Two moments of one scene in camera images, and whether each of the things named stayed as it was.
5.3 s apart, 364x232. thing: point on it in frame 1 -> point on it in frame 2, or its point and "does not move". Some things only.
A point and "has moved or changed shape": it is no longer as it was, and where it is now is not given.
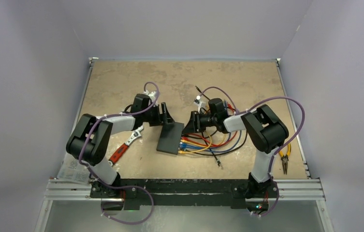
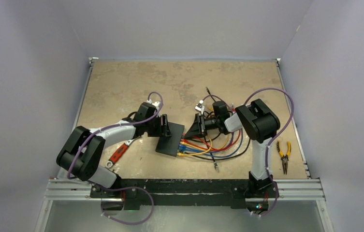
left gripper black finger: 166,118 -> 165,129
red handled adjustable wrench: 122,149 does not move
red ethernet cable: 185,138 has moved or changed shape
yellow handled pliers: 284,159 does not move
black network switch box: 169,138 does not move
